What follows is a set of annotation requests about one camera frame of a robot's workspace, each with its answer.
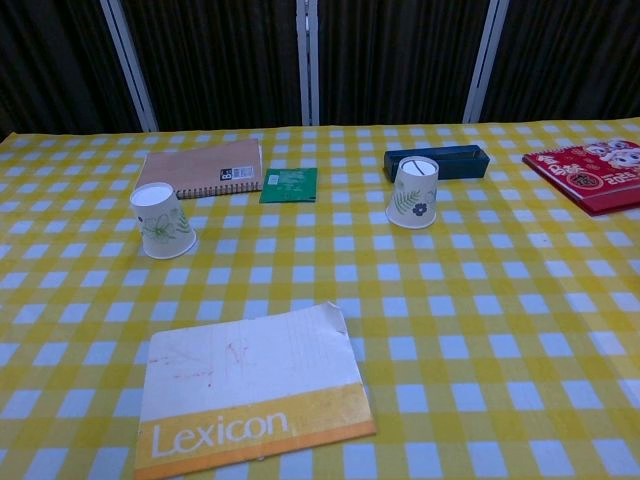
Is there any brown spiral notebook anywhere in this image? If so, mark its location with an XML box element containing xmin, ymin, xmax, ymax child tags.
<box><xmin>133</xmin><ymin>138</ymin><xmax>265</xmax><ymax>200</ymax></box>

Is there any white partition post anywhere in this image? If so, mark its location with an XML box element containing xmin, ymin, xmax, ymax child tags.
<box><xmin>462</xmin><ymin>0</ymin><xmax>511</xmax><ymax>124</ymax></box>
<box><xmin>99</xmin><ymin>0</ymin><xmax>160</xmax><ymax>133</ymax></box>
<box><xmin>295</xmin><ymin>0</ymin><xmax>321</xmax><ymax>127</ymax></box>

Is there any green foil packet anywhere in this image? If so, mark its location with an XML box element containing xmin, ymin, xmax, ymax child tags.
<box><xmin>258</xmin><ymin>167</ymin><xmax>319</xmax><ymax>205</ymax></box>

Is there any red desk calendar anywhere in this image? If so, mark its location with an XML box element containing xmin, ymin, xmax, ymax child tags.
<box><xmin>521</xmin><ymin>138</ymin><xmax>640</xmax><ymax>217</ymax></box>

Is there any white yellow Lexicon booklet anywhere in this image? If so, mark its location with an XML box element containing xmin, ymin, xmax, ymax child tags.
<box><xmin>132</xmin><ymin>300</ymin><xmax>377</xmax><ymax>480</ymax></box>

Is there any dark blue rectangular box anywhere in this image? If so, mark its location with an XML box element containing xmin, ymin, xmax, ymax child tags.
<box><xmin>383</xmin><ymin>144</ymin><xmax>492</xmax><ymax>181</ymax></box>

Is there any dark ribbed partition panel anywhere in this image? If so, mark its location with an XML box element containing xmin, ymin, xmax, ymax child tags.
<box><xmin>317</xmin><ymin>0</ymin><xmax>489</xmax><ymax>126</ymax></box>
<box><xmin>122</xmin><ymin>0</ymin><xmax>305</xmax><ymax>132</ymax></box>
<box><xmin>0</xmin><ymin>0</ymin><xmax>139</xmax><ymax>139</ymax></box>
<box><xmin>479</xmin><ymin>0</ymin><xmax>640</xmax><ymax>124</ymax></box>

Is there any yellow white checked tablecloth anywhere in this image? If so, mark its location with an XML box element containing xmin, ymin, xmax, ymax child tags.
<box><xmin>0</xmin><ymin>118</ymin><xmax>640</xmax><ymax>480</ymax></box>

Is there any paper cup green flower print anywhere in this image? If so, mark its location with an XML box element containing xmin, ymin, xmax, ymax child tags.
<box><xmin>129</xmin><ymin>182</ymin><xmax>199</xmax><ymax>260</ymax></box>

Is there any paper cup fern print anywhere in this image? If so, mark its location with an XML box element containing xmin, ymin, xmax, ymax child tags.
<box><xmin>385</xmin><ymin>155</ymin><xmax>441</xmax><ymax>230</ymax></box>

